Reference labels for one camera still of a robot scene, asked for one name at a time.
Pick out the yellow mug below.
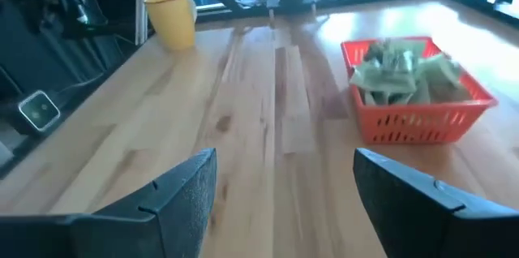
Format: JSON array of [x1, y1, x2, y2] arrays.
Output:
[[144, 0, 199, 52]]

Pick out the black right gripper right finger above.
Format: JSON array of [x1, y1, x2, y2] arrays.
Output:
[[352, 148, 519, 258]]

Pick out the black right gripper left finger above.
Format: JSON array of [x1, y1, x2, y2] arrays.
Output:
[[0, 148, 218, 258]]

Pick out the orange plastic basket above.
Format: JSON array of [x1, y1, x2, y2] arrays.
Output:
[[340, 36, 499, 146]]

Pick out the white rods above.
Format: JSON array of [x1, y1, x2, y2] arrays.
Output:
[[135, 0, 147, 46]]

